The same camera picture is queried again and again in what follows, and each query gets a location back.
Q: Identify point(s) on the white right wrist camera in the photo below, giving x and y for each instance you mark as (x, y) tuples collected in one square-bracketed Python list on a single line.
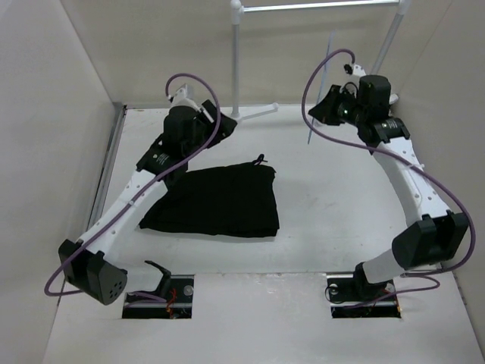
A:
[(354, 70)]

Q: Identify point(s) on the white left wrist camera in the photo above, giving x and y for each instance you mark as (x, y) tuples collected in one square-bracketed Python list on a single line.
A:
[(182, 95)]

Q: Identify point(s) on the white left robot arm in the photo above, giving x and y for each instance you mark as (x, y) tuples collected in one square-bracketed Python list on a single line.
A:
[(90, 263)]

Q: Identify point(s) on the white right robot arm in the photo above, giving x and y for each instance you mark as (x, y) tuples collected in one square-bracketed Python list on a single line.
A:
[(433, 231)]

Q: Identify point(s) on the white clothes rack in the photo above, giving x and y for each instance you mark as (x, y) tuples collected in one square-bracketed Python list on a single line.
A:
[(273, 43)]

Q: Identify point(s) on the black trousers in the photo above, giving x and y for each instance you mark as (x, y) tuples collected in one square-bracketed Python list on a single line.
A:
[(234, 200)]

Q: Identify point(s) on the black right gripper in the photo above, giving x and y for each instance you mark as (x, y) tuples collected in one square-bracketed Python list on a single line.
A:
[(324, 111)]

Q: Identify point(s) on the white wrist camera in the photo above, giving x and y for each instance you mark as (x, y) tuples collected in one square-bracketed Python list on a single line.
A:
[(354, 70), (182, 95)]

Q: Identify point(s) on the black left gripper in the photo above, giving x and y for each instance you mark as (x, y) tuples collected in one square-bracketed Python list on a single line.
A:
[(225, 127)]

